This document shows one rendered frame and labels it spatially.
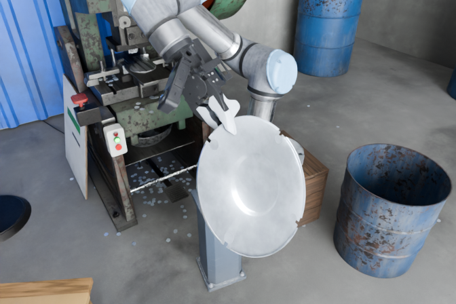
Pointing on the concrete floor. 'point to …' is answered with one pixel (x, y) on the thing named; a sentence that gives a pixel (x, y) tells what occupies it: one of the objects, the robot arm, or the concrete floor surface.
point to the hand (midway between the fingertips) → (227, 131)
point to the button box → (110, 142)
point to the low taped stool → (47, 292)
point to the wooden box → (311, 185)
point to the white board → (74, 138)
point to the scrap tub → (387, 207)
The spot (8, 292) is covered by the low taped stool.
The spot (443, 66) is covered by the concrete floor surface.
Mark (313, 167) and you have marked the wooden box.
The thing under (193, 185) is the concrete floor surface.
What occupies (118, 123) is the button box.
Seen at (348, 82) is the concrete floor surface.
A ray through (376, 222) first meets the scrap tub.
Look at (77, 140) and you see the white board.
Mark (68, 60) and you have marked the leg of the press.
